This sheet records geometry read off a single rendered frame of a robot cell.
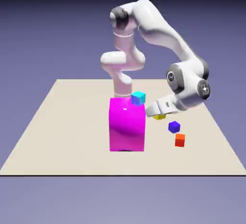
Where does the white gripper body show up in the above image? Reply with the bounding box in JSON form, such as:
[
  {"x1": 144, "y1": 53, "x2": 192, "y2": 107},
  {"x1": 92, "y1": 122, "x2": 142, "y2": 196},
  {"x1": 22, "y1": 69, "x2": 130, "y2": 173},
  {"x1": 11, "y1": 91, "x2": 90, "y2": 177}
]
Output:
[{"x1": 145, "y1": 97, "x2": 179, "y2": 118}]

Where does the small cyan cube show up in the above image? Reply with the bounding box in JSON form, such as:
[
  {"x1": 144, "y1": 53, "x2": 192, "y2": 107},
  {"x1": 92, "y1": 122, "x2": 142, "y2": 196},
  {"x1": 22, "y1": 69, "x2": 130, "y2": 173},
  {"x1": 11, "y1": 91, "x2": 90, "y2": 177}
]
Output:
[{"x1": 131, "y1": 91, "x2": 146, "y2": 106}]

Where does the small blue cube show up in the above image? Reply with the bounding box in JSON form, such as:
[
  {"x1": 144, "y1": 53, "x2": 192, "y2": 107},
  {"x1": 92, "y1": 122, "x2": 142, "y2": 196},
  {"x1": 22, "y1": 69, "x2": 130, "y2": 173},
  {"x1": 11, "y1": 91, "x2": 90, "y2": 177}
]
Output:
[{"x1": 168, "y1": 120, "x2": 181, "y2": 134}]

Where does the small orange cube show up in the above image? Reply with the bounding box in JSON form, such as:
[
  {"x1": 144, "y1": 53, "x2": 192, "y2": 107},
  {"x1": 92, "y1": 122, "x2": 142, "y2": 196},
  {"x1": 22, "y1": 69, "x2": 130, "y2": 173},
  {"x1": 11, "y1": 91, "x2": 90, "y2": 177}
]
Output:
[{"x1": 174, "y1": 133, "x2": 186, "y2": 148}]

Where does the large magenta box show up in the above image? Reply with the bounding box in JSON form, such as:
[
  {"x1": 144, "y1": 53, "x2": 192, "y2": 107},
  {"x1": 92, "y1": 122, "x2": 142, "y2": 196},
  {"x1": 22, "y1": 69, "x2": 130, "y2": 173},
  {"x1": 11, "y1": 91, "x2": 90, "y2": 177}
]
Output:
[{"x1": 109, "y1": 97, "x2": 145, "y2": 152}]

